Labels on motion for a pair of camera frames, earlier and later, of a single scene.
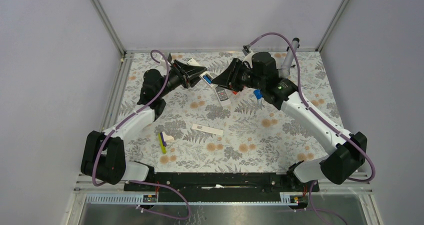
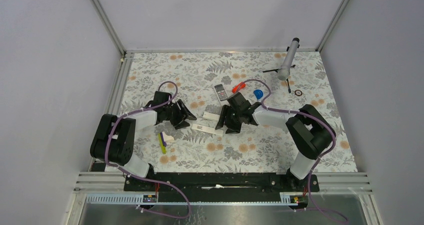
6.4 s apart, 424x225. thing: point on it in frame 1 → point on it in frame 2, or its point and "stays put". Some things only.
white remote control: (222, 95) stays put
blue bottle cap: (258, 93) stays put
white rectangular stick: (207, 129) stays put
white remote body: (206, 76) → (211, 116)
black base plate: (220, 187) stays put
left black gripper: (185, 73) → (180, 122)
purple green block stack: (163, 143) stays put
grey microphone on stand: (284, 72) stays put
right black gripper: (229, 78) → (232, 128)
